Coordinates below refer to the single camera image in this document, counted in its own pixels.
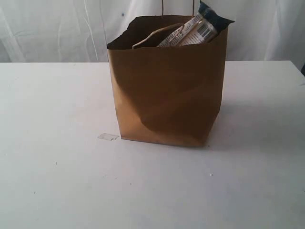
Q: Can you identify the brown paper bag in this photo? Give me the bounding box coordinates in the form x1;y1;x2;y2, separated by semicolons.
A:
107;13;228;146

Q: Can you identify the long noodle package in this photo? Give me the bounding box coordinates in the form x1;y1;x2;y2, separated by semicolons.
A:
158;1;234;48

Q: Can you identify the clear tape piece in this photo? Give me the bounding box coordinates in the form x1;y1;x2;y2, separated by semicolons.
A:
98;133;119;141

